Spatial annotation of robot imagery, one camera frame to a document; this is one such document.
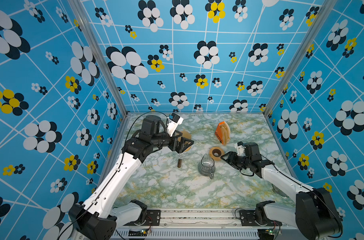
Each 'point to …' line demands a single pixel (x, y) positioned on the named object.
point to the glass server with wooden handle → (180, 155)
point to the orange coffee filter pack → (223, 132)
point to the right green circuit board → (268, 234)
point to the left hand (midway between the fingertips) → (187, 137)
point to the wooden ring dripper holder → (188, 149)
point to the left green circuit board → (137, 232)
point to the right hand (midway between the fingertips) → (224, 159)
